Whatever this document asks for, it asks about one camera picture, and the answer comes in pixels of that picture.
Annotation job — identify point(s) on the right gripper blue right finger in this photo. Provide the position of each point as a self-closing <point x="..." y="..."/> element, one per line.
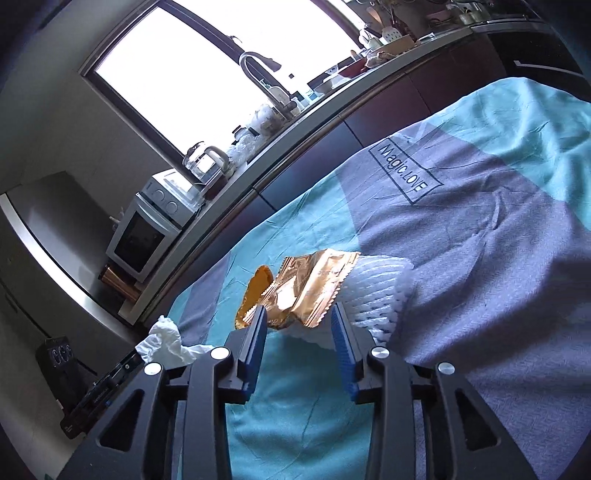
<point x="348" y="350"/>

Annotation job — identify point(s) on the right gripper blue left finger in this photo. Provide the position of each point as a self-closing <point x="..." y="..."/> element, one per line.
<point x="251" y="354"/>

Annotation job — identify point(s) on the white foam fruit net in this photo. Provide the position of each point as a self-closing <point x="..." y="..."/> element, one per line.
<point x="375" y="293"/>

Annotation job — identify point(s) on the white tissue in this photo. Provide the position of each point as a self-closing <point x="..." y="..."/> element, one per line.
<point x="163" y="345"/>

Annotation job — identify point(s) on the gold snack wrapper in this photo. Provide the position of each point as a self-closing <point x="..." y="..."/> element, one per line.
<point x="306" y="286"/>

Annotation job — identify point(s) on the orange peel piece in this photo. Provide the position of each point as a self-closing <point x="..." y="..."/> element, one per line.
<point x="261" y="280"/>

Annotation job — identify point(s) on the chrome kitchen faucet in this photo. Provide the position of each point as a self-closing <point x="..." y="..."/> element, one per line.
<point x="259" y="69"/>

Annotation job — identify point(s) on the black box with dials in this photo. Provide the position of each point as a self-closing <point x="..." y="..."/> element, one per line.
<point x="67" y="378"/>

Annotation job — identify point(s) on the white microwave oven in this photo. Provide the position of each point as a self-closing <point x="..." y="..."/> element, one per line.
<point x="152" y="222"/>

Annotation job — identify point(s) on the glass electric kettle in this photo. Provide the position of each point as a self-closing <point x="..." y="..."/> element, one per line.
<point x="205" y="163"/>

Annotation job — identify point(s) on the silver refrigerator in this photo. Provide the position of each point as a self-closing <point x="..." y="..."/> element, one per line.
<point x="53" y="248"/>

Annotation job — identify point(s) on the teal patterned tablecloth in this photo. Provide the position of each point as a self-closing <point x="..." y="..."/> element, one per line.
<point x="490" y="200"/>

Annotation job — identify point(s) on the dark base cabinets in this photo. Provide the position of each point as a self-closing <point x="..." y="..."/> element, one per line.
<point x="392" y="96"/>

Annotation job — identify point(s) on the window with dark frame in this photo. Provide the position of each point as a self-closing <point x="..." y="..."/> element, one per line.
<point x="171" y="67"/>

